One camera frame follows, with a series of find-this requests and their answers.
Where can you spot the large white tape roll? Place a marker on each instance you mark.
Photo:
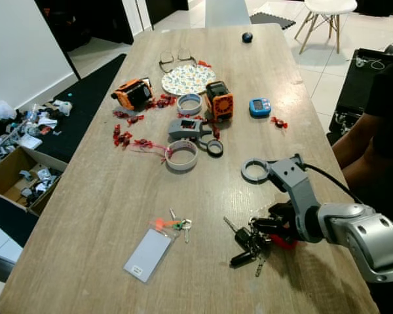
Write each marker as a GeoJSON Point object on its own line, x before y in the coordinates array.
{"type": "Point", "coordinates": [182, 166]}

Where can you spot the dark blue round knob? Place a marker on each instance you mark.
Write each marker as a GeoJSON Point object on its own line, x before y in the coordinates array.
{"type": "Point", "coordinates": [247, 37]}

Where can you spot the black open case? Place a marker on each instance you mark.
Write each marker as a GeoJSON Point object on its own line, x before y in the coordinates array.
{"type": "Point", "coordinates": [363, 78]}

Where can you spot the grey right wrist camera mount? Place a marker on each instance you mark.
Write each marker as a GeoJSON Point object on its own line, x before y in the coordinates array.
{"type": "Point", "coordinates": [301, 190]}

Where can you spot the clear card badge holder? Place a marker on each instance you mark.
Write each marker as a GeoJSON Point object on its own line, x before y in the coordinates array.
{"type": "Point", "coordinates": [147, 256]}

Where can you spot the floral round plate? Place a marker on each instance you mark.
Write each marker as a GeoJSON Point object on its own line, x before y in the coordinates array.
{"type": "Point", "coordinates": [188, 80]}

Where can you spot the grey floor mat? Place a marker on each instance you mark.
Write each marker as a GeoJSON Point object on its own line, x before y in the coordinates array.
{"type": "Point", "coordinates": [272, 19]}

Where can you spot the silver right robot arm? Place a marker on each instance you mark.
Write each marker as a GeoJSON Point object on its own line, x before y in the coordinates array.
{"type": "Point", "coordinates": [367, 235]}

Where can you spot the blue digital timer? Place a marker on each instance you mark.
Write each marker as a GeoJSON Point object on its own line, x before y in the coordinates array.
{"type": "Point", "coordinates": [259, 106]}

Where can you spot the small white tape roll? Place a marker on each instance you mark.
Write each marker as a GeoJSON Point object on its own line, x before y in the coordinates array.
{"type": "Point", "coordinates": [188, 112]}

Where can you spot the red clips bunch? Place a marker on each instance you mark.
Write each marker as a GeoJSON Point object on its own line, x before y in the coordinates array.
{"type": "Point", "coordinates": [123, 137]}
{"type": "Point", "coordinates": [131, 119]}
{"type": "Point", "coordinates": [162, 101]}

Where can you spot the person in dark clothes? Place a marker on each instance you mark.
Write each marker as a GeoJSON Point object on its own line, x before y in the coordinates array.
{"type": "Point", "coordinates": [373, 111]}

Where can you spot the orange and black device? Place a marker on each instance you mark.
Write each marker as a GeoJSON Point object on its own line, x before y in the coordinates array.
{"type": "Point", "coordinates": [219, 100]}
{"type": "Point", "coordinates": [134, 93]}

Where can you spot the small red clip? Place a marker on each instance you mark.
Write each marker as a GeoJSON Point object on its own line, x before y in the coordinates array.
{"type": "Point", "coordinates": [278, 122]}

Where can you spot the thin frame eyeglasses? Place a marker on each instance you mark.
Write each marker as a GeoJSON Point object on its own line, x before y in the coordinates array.
{"type": "Point", "coordinates": [168, 60]}

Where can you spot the black floor mat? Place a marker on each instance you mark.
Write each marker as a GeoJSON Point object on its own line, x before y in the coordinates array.
{"type": "Point", "coordinates": [92, 98]}

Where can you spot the keys with orange tag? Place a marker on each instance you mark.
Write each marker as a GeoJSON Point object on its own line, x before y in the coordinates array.
{"type": "Point", "coordinates": [164, 224]}

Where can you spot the key bunch red fob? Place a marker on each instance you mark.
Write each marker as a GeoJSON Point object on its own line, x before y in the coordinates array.
{"type": "Point", "coordinates": [242, 237]}

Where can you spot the open cardboard box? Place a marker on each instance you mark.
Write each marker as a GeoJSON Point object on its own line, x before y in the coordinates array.
{"type": "Point", "coordinates": [48, 193]}

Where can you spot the white chair wooden legs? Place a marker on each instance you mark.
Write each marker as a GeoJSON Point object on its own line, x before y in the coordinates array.
{"type": "Point", "coordinates": [327, 5]}

